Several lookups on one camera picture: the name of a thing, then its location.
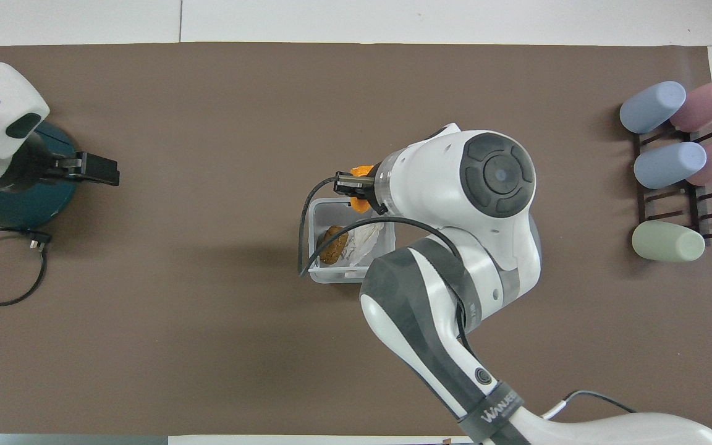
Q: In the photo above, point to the green cup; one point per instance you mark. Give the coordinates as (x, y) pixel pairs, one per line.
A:
(668, 241)

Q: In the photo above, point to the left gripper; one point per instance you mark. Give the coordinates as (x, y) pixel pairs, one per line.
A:
(25, 161)

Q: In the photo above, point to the clear plastic box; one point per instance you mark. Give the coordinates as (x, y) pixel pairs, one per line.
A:
(322, 272)

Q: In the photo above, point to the dark cup rack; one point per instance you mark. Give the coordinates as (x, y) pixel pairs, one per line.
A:
(696, 204)

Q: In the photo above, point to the brown bread piece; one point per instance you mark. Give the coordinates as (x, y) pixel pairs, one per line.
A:
(333, 245)

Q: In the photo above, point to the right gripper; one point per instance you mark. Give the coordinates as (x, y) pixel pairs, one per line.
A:
(356, 186)

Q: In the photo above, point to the crumpled white paper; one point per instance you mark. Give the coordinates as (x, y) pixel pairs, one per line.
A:
(363, 241)

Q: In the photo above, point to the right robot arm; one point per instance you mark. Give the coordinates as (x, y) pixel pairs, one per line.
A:
(455, 259)

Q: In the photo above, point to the blue cup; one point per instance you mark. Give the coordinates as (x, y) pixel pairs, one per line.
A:
(668, 165)
(651, 108)

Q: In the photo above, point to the orange peel trash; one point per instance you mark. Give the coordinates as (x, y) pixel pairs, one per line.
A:
(362, 206)

